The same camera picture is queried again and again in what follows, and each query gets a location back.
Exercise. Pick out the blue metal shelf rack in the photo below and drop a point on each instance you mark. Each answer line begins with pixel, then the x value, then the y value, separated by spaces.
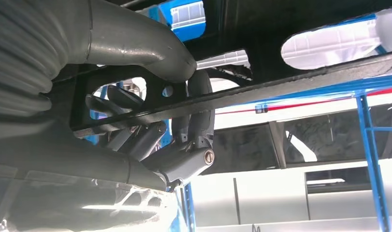
pixel 373 160

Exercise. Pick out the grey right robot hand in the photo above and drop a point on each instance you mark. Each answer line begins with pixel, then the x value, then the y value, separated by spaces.
pixel 135 41

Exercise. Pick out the red barrier belt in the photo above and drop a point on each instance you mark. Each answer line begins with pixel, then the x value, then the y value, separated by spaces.
pixel 386 91

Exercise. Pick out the white car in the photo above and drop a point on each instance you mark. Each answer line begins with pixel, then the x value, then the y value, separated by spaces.
pixel 240 147

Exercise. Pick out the black curved trim piece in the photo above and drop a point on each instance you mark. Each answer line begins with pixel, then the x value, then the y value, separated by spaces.
pixel 237 71

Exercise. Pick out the white plastic bin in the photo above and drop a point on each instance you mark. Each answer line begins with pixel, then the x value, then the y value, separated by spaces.
pixel 187 16
pixel 327 44
pixel 221 59

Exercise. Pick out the blue plastic bin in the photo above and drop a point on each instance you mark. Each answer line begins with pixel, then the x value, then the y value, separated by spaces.
pixel 192 36

